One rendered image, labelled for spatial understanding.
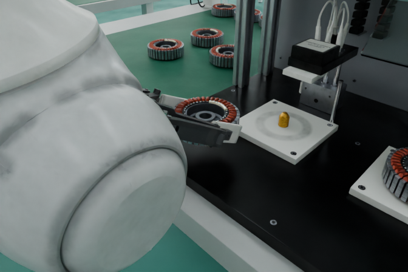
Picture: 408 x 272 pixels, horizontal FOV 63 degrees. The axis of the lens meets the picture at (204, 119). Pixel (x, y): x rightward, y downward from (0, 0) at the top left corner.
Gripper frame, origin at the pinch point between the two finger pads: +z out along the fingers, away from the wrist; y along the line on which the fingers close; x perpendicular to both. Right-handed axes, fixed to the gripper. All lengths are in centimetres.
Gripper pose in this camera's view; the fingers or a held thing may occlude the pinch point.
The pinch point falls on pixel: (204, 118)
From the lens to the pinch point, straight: 55.1
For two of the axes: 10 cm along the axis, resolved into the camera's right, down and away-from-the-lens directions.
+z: 6.2, 0.9, 7.8
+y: 7.0, 3.7, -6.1
